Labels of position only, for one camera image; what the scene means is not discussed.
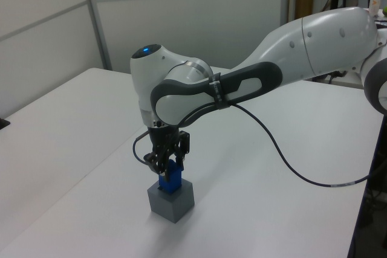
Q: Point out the grey hollow cuboid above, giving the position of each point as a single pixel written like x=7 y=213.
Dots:
x=169 y=205

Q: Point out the black table clamp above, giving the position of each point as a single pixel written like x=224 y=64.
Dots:
x=3 y=122

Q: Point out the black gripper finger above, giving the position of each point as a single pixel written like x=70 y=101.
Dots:
x=158 y=164
x=180 y=158

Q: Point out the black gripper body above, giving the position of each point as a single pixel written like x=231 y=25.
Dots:
x=164 y=140

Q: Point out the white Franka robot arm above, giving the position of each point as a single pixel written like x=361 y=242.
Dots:
x=272 y=67

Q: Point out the blue block with knob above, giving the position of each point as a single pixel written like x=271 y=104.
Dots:
x=173 y=181

